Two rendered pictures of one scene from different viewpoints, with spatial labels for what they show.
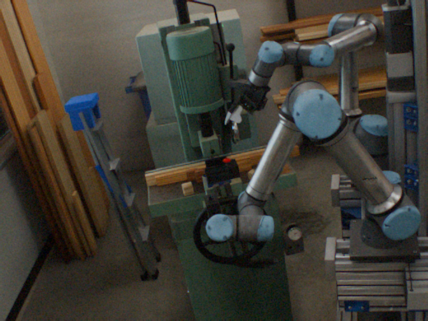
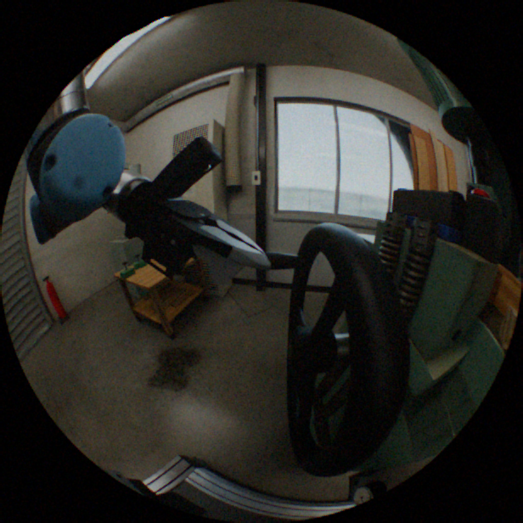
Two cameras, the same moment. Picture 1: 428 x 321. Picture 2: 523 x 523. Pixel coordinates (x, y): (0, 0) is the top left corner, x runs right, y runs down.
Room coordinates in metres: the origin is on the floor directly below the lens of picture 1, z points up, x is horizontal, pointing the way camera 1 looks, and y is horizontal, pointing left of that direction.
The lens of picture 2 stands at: (1.52, -0.13, 0.97)
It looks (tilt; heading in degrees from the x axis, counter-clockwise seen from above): 22 degrees down; 99
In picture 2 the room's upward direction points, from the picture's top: straight up
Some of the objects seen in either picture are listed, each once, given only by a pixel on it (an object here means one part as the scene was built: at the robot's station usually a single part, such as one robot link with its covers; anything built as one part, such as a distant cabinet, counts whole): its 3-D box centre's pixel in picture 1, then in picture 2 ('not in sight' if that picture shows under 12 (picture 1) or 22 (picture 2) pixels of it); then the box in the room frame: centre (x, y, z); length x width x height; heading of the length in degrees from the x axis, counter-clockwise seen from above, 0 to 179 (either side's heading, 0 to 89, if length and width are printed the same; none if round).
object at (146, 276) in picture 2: not in sight; (164, 284); (0.49, 0.77, 0.32); 0.66 x 0.57 x 0.64; 85
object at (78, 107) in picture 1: (116, 190); not in sight; (2.61, 0.60, 0.58); 0.27 x 0.25 x 1.16; 86
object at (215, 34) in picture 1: (216, 39); not in sight; (2.23, -0.12, 1.40); 0.10 x 0.06 x 0.16; 4
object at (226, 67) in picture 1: (229, 80); not in sight; (2.13, -0.13, 1.23); 0.09 x 0.08 x 0.15; 4
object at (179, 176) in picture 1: (228, 165); not in sight; (1.91, -0.05, 0.92); 0.62 x 0.02 x 0.04; 94
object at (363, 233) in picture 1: (383, 223); not in sight; (1.33, -0.51, 0.87); 0.15 x 0.15 x 0.10
